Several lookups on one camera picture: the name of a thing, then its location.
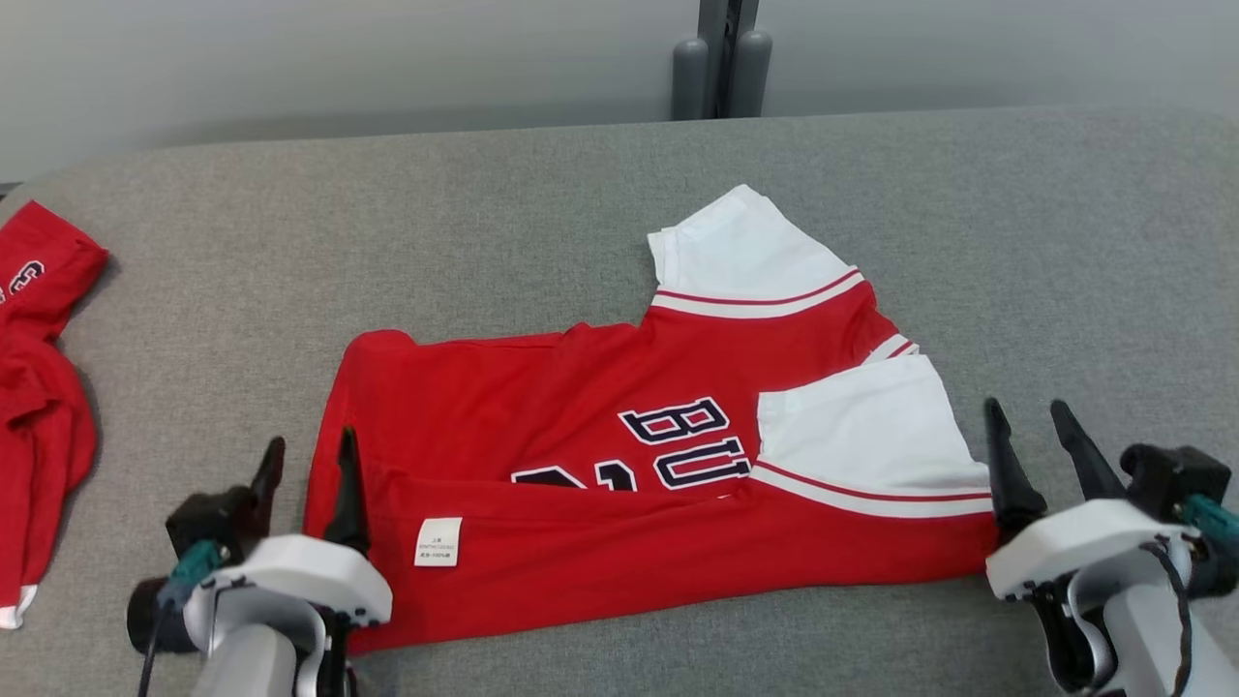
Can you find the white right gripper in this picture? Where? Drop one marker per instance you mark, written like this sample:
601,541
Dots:
1084,537

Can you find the red white baseball jersey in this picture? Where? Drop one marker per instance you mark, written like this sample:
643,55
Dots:
581,561

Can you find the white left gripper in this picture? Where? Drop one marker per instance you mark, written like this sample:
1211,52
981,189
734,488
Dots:
300,571

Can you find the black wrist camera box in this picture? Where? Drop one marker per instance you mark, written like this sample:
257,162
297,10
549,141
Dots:
208,518
1171,479

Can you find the grey partition post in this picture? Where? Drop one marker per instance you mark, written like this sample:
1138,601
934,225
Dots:
726,39

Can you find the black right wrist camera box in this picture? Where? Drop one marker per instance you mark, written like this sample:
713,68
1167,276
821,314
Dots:
1171,479

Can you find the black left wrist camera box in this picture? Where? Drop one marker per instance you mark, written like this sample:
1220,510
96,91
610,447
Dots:
208,518

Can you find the red shorts with white stripe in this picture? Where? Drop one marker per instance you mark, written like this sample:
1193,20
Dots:
44,407

